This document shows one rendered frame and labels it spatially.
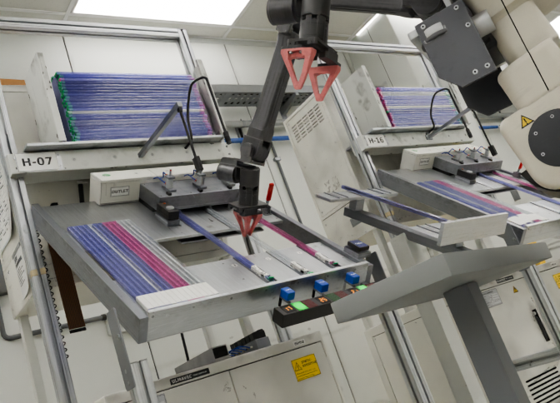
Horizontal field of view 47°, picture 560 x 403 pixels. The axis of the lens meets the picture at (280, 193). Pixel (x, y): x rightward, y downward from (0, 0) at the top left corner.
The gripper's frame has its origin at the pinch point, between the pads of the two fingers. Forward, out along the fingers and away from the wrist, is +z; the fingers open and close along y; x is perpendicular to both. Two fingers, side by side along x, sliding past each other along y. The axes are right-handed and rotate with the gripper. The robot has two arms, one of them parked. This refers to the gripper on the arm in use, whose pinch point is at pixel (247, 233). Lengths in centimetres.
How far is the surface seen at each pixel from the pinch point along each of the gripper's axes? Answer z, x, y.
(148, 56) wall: -36, -253, -99
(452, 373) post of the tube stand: 36, 46, -43
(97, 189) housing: -7.7, -37.3, 29.4
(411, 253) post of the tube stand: 6, 26, -44
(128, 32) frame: -54, -81, -1
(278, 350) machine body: 32.2, 13.8, -3.5
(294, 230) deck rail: 2.0, -0.8, -19.1
